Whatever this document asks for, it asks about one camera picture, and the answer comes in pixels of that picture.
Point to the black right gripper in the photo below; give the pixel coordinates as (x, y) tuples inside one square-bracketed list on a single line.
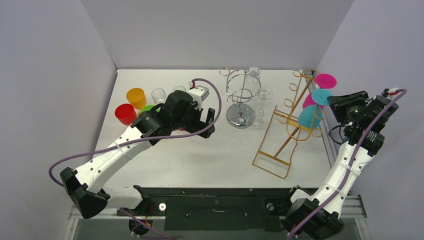
[(346, 105)]

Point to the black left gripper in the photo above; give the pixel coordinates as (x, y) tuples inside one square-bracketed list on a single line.
[(199, 124)]

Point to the pink plastic wine glass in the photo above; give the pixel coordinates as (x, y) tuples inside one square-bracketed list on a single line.
[(323, 82)]

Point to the blue plastic wine glass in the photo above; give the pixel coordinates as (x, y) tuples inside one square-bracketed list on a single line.
[(312, 113)]

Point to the patterned clear glass goblet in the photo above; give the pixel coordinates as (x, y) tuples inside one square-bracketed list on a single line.
[(179, 88)]

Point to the green plastic wine glass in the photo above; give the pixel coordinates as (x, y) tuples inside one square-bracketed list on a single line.
[(148, 108)]

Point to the yellow plastic wine glass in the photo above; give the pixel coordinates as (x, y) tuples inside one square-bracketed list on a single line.
[(137, 98)]

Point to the red plastic wine glass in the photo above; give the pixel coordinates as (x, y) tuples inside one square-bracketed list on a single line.
[(125, 113)]

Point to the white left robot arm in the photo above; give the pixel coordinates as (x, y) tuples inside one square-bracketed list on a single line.
[(85, 185)]

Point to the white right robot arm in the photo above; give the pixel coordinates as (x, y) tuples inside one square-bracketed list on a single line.
[(319, 214)]

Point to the chrome spiral glass rack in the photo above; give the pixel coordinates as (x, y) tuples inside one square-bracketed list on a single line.
[(240, 92)]

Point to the clear stemmed wine glass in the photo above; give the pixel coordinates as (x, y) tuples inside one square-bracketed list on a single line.
[(263, 95)]

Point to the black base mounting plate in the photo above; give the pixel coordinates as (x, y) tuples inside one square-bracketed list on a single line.
[(214, 209)]

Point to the gold wire glass rack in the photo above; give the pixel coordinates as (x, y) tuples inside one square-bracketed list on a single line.
[(275, 154)]

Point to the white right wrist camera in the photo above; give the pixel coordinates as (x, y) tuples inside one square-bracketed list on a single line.
[(390, 93)]

